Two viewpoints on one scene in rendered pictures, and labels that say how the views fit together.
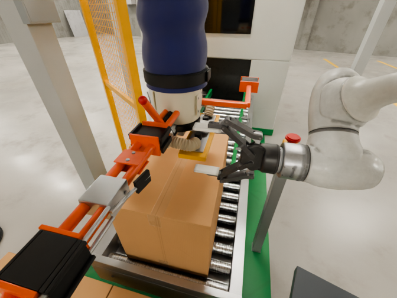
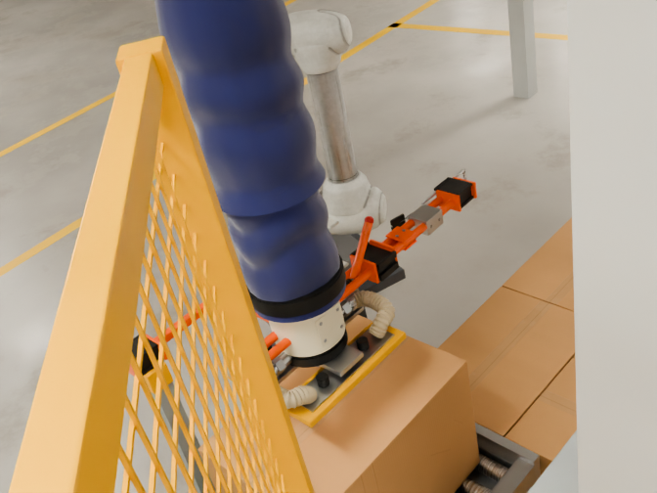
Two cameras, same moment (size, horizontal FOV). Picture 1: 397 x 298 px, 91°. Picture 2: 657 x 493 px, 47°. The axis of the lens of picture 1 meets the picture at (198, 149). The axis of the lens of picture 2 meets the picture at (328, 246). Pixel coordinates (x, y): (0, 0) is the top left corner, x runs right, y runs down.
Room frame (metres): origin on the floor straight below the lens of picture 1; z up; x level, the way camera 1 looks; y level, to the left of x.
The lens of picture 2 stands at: (1.76, 0.98, 2.32)
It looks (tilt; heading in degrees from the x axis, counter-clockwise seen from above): 33 degrees down; 217
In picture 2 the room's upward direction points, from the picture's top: 14 degrees counter-clockwise
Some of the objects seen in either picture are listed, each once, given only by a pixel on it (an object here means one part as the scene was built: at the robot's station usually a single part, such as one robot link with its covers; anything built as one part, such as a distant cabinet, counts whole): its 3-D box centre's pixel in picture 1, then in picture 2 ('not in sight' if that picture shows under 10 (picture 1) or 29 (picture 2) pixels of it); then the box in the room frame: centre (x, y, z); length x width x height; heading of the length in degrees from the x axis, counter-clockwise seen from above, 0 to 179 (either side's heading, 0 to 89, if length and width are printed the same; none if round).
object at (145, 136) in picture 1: (151, 137); (373, 260); (0.47, 0.14, 1.24); 0.10 x 0.08 x 0.06; 77
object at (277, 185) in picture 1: (269, 207); (201, 480); (0.79, -0.46, 0.50); 0.07 x 0.07 x 1.00; 76
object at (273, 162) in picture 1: (259, 156); not in sight; (0.39, -0.15, 1.23); 0.09 x 0.07 x 0.08; 77
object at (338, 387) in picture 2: not in sight; (344, 365); (0.74, 0.17, 1.13); 0.34 x 0.10 x 0.05; 167
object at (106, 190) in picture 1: (106, 196); (425, 219); (0.26, 0.18, 1.23); 0.07 x 0.07 x 0.04; 77
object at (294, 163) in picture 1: (289, 161); not in sight; (0.37, -0.22, 1.23); 0.09 x 0.06 x 0.09; 167
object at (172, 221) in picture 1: (182, 191); (348, 455); (0.71, 0.09, 0.75); 0.60 x 0.40 x 0.40; 167
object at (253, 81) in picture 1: (249, 84); (140, 355); (0.95, -0.24, 1.24); 0.09 x 0.08 x 0.05; 77
